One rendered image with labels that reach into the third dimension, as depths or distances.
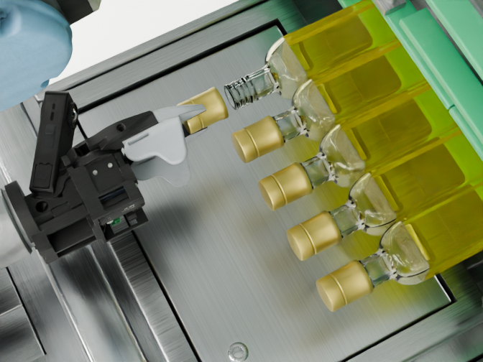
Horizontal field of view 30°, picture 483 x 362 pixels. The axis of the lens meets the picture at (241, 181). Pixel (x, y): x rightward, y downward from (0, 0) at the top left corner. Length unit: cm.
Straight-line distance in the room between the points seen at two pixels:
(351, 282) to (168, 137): 23
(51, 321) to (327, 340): 31
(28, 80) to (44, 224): 44
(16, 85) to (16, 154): 62
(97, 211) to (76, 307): 17
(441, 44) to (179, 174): 30
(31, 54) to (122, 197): 46
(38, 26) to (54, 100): 52
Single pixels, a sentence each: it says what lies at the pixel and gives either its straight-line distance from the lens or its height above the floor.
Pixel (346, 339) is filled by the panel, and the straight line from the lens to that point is 99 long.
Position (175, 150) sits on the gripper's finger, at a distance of 89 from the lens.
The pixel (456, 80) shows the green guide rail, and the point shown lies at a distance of 91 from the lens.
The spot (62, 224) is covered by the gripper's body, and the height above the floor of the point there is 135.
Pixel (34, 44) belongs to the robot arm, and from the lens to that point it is 43.
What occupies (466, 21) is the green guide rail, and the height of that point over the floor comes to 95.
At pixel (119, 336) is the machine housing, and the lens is 100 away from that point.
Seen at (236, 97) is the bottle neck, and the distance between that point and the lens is 93.
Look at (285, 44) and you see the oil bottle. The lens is 95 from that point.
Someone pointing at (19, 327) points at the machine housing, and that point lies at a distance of 106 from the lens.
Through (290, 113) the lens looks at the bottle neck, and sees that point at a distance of 92.
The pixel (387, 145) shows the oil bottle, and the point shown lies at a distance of 90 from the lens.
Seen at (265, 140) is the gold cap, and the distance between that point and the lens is 91.
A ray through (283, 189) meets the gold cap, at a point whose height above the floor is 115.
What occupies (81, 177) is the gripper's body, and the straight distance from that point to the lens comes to 89.
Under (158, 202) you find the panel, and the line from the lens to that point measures 104.
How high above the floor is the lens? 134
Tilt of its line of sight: 10 degrees down
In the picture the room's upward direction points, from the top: 116 degrees counter-clockwise
